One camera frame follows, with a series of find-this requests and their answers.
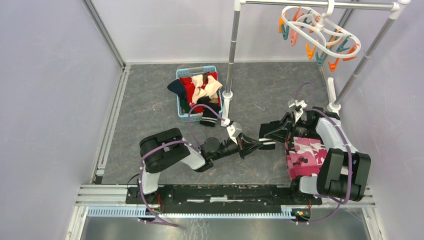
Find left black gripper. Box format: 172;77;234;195
211;132;264;161

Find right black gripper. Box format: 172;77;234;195
264;111;322;144

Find pink camouflage bag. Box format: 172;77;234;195
285;136;328;180

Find orange clothespin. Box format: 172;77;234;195
305;43;317;60
278;16;285;34
327;58;340;72
343;43;360;62

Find white clip hanger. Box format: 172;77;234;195
280;0;361;59

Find black white-striped sock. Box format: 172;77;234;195
258;120;288;151

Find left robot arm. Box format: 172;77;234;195
137;126;264;204

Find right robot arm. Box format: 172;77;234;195
259;107;371;204

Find silver white drying rack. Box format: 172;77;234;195
221;0;410;119

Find light blue plastic basket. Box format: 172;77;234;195
175;65;218;123

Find beige sock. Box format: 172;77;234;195
191;74;223;104

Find teal clothespin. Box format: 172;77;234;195
281;24;290;41
336;35;351;53
315;52;328;67

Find red sock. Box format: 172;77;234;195
179;72;221;112

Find pink clothespin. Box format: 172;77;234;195
289;29;299;47

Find navy blue sock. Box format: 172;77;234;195
167;78;187;100

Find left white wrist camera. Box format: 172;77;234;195
221;118;242;146

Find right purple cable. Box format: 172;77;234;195
293;81;354;226

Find purple cable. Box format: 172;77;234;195
293;81;354;226
138;103;229;228

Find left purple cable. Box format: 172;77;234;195
138;103;229;228

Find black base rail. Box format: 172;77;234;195
125;184;323;214

